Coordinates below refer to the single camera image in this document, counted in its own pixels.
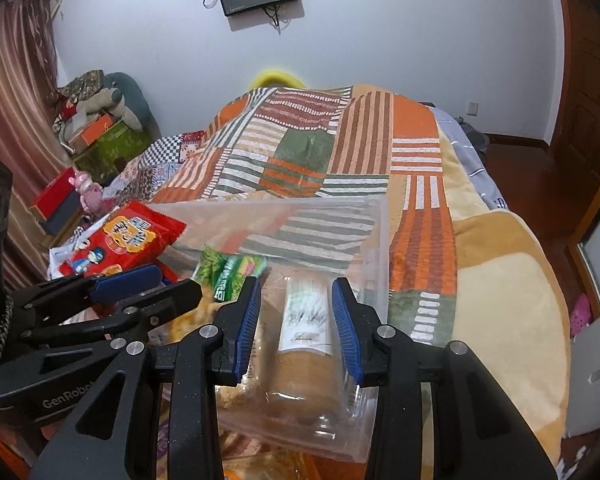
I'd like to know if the red snack bag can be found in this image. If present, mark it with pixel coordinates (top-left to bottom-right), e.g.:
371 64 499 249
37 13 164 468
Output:
59 200 186 276

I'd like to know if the brown wooden door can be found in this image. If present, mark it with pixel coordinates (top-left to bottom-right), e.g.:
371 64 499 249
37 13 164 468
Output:
484 0 600 261

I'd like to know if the colourful fleece blanket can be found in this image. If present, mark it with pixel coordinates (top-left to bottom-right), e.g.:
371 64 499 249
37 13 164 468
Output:
386 98 570 460

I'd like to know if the clear plastic storage bin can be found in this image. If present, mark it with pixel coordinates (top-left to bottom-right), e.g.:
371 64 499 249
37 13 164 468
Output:
160 195 389 463

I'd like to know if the orange shoe box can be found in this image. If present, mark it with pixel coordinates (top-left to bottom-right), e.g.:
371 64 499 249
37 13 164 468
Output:
61 112 114 154

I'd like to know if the white appliance with magnets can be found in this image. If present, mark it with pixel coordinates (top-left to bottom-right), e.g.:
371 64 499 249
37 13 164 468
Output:
566 318 600 438

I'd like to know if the green seaweed snack packet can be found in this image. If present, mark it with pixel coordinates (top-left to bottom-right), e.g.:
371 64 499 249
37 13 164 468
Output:
193 247 268 304

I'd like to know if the patchwork striped quilt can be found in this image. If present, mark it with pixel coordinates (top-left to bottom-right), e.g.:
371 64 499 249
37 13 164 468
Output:
105 84 457 347

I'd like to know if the grey stuffed toy pile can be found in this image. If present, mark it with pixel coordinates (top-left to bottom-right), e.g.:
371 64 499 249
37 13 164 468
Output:
52 70 151 133

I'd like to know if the pink plush toy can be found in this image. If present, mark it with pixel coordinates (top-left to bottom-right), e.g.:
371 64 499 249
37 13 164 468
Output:
73 170 102 216

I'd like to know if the green patterned box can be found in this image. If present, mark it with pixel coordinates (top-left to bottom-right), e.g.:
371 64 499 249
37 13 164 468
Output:
73 120 152 185

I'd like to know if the brown biscuit roll white label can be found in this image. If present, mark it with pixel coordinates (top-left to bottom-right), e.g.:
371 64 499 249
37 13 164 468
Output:
265 273 344 426

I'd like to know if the red and black box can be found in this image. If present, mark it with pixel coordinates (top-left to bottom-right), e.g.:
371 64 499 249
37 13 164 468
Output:
30 167 82 235

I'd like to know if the striped red curtain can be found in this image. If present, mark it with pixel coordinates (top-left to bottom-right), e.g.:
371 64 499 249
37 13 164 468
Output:
0 0 71 289

